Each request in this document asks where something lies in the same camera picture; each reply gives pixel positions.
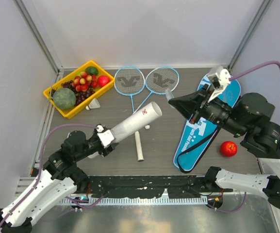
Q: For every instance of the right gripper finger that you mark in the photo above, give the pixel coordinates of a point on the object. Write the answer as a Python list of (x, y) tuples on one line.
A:
[(190, 101), (187, 109)]

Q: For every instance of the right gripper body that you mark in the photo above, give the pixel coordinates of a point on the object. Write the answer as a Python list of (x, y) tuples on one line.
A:
[(213, 110)]

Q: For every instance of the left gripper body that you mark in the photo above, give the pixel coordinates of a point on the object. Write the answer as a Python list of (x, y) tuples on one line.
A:
[(94, 146)]

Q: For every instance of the white shuttlecock tube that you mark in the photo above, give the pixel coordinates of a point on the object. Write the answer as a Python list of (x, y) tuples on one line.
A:
[(136, 121)]

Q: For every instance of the clear tube lid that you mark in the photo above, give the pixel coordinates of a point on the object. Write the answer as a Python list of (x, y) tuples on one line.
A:
[(168, 94)]

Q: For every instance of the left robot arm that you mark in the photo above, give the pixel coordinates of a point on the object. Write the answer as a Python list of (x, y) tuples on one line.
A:
[(58, 178)]

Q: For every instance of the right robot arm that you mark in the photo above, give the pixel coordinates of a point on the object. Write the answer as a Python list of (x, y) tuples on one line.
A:
[(250, 118)]

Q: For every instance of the blue racket bag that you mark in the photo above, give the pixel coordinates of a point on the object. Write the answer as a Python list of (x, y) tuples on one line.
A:
[(196, 138)]

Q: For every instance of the red apple on table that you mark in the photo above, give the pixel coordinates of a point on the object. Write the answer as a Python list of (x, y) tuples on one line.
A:
[(228, 149)]

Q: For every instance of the dark purple grapes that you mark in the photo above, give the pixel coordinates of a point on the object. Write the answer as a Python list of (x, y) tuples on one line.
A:
[(80, 95)]

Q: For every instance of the green melon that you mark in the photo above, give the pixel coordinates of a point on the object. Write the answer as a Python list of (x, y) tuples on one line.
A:
[(64, 98)]

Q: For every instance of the red cherry bunch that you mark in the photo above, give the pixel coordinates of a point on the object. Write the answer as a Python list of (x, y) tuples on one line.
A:
[(85, 81)]

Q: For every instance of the red apple in bin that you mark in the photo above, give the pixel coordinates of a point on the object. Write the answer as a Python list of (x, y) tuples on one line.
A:
[(103, 80)]

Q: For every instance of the yellow plastic bin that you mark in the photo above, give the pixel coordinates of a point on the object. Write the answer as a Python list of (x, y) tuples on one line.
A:
[(70, 113)]

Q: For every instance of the green lime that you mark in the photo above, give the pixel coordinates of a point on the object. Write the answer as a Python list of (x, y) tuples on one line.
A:
[(91, 70)]

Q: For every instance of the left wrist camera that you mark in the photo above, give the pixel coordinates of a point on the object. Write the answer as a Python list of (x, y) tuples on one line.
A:
[(105, 135)]

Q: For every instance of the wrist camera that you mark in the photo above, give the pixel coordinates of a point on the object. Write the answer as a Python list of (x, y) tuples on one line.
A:
[(219, 78), (105, 135)]

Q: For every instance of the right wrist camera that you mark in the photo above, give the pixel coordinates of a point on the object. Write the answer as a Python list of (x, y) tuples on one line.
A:
[(219, 78)]

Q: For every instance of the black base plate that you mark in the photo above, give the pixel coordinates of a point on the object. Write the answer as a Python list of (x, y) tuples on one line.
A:
[(148, 187)]

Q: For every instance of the white cable duct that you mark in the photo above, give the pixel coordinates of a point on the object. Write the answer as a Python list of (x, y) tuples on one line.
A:
[(163, 200)]

